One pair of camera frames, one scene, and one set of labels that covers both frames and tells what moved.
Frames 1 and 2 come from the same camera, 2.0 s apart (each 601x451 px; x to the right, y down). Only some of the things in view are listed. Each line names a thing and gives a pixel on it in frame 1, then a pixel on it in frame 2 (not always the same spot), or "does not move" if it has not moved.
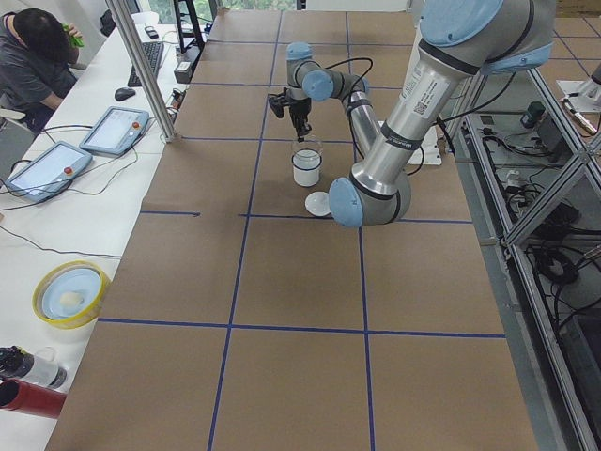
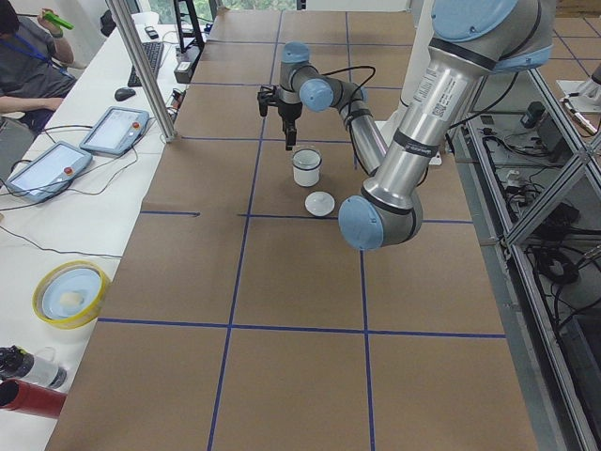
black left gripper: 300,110 → 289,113
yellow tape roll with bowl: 70,294 does not move
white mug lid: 317,203 does not move
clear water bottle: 46,369 does not move
